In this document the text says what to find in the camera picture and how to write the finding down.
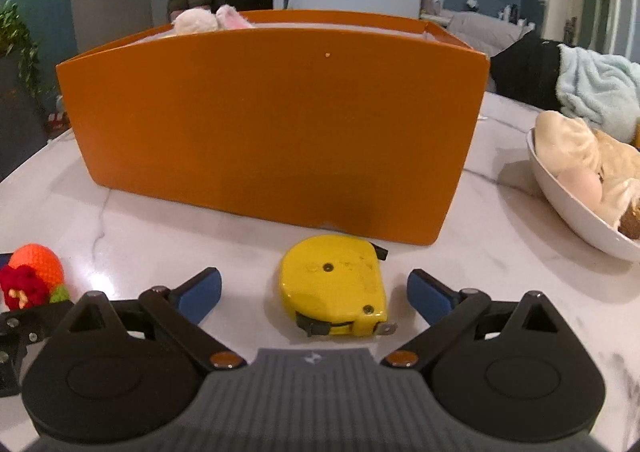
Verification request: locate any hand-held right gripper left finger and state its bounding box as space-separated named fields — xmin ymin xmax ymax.
xmin=65 ymin=267 xmax=247 ymax=372

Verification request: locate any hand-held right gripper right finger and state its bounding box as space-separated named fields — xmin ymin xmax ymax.
xmin=380 ymin=268 xmax=561 ymax=368

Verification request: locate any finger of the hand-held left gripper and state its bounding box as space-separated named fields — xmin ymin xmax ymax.
xmin=0 ymin=301 xmax=76 ymax=398

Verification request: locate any orange crochet ball red flower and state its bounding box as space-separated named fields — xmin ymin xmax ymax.
xmin=0 ymin=243 xmax=71 ymax=309

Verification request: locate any yellow tape measure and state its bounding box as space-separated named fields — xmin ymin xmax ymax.
xmin=279 ymin=234 xmax=398 ymax=337

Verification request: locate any large orange cardboard box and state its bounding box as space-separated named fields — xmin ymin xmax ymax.
xmin=56 ymin=9 xmax=488 ymax=247

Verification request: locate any crochet bunny with flower bouquet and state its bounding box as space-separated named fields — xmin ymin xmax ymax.
xmin=171 ymin=4 xmax=256 ymax=35

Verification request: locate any white oval bowl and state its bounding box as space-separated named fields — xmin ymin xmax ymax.
xmin=526 ymin=124 xmax=640 ymax=263

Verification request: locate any black garment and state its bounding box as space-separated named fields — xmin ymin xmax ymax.
xmin=490 ymin=32 xmax=566 ymax=110

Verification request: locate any grey sofa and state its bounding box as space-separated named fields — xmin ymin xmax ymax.
xmin=447 ymin=12 xmax=532 ymax=56

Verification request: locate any light blue fluffy towel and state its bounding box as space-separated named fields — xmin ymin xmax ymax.
xmin=556 ymin=44 xmax=640 ymax=143

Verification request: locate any trailing green houseplant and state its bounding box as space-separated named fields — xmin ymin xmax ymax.
xmin=0 ymin=0 xmax=45 ymax=97

